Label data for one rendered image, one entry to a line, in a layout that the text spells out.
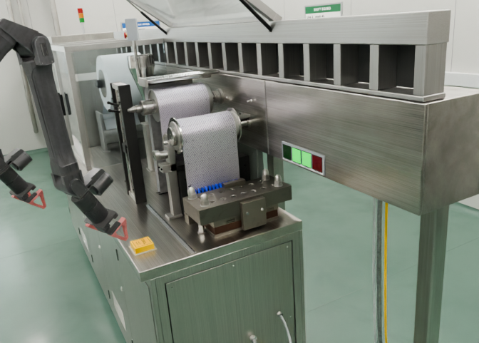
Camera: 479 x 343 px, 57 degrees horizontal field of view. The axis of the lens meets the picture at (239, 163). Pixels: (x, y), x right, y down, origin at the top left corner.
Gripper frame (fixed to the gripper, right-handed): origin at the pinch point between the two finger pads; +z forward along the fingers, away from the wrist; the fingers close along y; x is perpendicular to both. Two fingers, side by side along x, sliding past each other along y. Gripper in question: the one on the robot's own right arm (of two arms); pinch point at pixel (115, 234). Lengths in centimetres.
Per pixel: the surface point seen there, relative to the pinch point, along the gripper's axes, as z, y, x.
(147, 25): 145, 455, -389
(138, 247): 16.7, 6.4, -4.4
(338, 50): -19, -52, -70
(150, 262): 17.9, -1.8, -1.7
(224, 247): 29.6, -15.9, -20.6
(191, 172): 15.7, 7.6, -40.4
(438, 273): 44, -82, -42
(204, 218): 19.8, -8.8, -24.5
